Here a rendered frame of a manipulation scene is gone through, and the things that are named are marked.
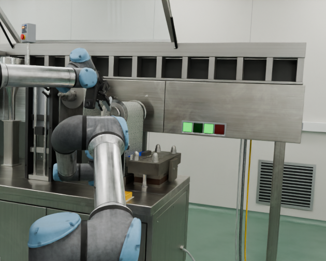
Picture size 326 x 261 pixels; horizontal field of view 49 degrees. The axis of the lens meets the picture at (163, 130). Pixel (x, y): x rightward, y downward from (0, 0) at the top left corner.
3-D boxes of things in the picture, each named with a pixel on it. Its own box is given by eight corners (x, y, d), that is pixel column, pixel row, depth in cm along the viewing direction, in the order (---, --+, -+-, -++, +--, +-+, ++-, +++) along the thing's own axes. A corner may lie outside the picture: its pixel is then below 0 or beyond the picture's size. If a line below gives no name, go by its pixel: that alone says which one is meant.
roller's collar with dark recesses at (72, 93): (59, 100, 184) (60, 88, 183) (66, 101, 189) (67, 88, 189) (71, 101, 182) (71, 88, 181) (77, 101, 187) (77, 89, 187)
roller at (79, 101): (60, 107, 191) (60, 81, 190) (84, 107, 215) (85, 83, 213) (83, 109, 187) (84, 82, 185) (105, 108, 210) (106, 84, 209)
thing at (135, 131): (123, 159, 181) (124, 123, 180) (141, 153, 204) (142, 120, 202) (124, 160, 181) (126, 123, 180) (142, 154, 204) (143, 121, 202)
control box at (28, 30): (18, 42, 197) (18, 23, 196) (29, 43, 202) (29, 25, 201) (24, 41, 192) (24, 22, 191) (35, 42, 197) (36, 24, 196)
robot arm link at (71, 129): (44, 141, 109) (53, 188, 152) (82, 141, 112) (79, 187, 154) (47, 107, 114) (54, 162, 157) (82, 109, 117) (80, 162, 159)
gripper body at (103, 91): (111, 88, 171) (102, 70, 161) (105, 102, 166) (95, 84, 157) (97, 88, 173) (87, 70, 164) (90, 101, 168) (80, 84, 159)
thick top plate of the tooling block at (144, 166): (127, 172, 176) (128, 160, 176) (154, 160, 214) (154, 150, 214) (158, 176, 172) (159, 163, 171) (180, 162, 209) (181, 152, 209)
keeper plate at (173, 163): (168, 181, 188) (168, 160, 187) (173, 177, 197) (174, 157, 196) (172, 182, 187) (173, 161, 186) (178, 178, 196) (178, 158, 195)
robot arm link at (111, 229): (79, 281, 86) (81, 134, 127) (141, 277, 89) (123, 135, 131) (80, 252, 79) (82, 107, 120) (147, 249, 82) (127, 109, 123)
